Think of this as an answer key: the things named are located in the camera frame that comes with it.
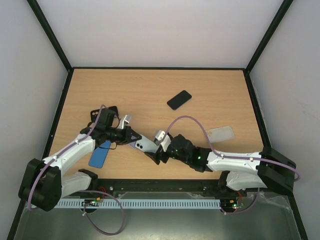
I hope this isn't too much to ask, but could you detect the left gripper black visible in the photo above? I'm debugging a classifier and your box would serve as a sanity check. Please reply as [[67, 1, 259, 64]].
[[105, 125, 141, 145]]

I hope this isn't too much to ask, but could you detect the silver white phone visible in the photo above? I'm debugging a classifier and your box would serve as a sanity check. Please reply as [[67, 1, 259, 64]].
[[136, 135, 159, 153]]

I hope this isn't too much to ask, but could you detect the lilac phone case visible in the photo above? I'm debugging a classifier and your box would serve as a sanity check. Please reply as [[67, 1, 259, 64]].
[[129, 141, 138, 149]]

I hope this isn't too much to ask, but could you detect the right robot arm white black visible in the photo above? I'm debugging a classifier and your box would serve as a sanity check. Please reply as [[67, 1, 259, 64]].
[[135, 131, 297, 196]]

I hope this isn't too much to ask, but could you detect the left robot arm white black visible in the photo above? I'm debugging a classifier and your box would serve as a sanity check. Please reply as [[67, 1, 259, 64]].
[[18, 105, 142, 212]]

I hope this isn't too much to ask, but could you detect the blue phone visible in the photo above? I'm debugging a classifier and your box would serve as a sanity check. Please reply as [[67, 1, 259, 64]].
[[88, 141, 111, 169]]

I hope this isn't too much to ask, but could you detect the black phone case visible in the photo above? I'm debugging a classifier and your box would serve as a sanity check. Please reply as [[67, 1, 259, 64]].
[[90, 106, 119, 125]]

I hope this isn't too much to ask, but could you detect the dark blue phone screen up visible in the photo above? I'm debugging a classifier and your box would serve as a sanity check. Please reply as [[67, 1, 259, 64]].
[[166, 90, 192, 111]]

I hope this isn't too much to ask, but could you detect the clear phone case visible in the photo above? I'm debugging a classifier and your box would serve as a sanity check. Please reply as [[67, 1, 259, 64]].
[[205, 126, 235, 143]]

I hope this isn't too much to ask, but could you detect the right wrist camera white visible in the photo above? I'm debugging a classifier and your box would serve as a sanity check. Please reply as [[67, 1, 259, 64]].
[[153, 130, 166, 145]]

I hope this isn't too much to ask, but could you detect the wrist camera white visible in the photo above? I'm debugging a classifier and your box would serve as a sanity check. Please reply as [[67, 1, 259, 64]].
[[117, 114, 132, 130], [153, 130, 166, 145]]

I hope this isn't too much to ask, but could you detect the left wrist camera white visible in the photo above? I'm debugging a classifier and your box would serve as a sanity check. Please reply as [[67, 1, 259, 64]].
[[117, 114, 132, 130]]

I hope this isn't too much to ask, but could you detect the black front mounting rail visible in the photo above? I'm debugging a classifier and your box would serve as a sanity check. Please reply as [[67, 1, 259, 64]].
[[23, 177, 292, 201]]

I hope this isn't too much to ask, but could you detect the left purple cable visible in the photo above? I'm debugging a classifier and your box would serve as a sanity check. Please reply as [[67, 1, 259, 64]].
[[27, 103, 126, 236]]

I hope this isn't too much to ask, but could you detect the purple cable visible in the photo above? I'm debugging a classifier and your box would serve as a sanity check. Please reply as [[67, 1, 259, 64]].
[[165, 115, 302, 216], [27, 103, 126, 236]]

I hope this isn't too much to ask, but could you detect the light blue slotted cable duct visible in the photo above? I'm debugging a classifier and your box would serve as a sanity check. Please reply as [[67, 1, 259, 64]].
[[55, 198, 221, 210]]

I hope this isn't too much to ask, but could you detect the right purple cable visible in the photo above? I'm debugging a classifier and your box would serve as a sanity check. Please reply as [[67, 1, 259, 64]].
[[165, 115, 302, 216]]

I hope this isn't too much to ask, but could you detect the black aluminium frame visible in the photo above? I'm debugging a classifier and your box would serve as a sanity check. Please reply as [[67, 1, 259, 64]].
[[7, 0, 308, 240]]

